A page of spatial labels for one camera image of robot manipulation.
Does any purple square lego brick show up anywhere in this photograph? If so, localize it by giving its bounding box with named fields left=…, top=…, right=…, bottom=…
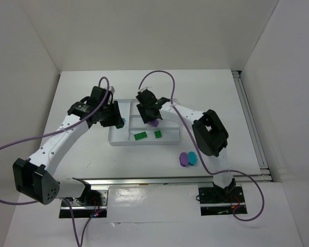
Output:
left=147, top=119, right=159, bottom=128

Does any white compartment tray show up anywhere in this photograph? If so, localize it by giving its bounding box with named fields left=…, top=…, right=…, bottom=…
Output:
left=108, top=99, right=181, bottom=146

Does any green long lego brick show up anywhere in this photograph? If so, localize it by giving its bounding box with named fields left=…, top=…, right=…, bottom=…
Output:
left=134, top=131, right=148, bottom=141

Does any purple oval lego brick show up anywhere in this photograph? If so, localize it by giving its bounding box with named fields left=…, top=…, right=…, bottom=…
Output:
left=179, top=152, right=189, bottom=167

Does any teal oval lego brick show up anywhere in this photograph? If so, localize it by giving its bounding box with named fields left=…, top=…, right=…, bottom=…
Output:
left=187, top=152, right=198, bottom=166

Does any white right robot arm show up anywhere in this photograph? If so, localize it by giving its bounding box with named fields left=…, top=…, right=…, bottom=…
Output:
left=136, top=89, right=236, bottom=197

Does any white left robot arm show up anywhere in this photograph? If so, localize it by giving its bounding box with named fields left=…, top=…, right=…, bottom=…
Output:
left=13, top=86, right=124, bottom=205

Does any green square lego brick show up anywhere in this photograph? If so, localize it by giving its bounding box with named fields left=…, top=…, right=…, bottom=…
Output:
left=154, top=130, right=162, bottom=138

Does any aluminium front rail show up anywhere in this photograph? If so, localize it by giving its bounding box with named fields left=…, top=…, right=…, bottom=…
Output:
left=29, top=176, right=222, bottom=188

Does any aluminium rail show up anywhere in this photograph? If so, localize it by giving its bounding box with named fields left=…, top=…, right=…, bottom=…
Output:
left=29, top=176, right=222, bottom=188
left=231, top=70, right=272, bottom=181

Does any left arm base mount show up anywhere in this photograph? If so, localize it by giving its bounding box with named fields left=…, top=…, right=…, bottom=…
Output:
left=59, top=187, right=109, bottom=219

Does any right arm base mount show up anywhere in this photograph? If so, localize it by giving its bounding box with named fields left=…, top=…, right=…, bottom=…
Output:
left=196, top=186, right=247, bottom=216

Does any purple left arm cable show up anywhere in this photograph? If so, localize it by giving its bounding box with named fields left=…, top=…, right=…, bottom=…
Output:
left=0, top=76, right=114, bottom=247

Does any aluminium rail right side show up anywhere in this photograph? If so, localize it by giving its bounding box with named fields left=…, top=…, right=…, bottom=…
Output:
left=231, top=70, right=272, bottom=181

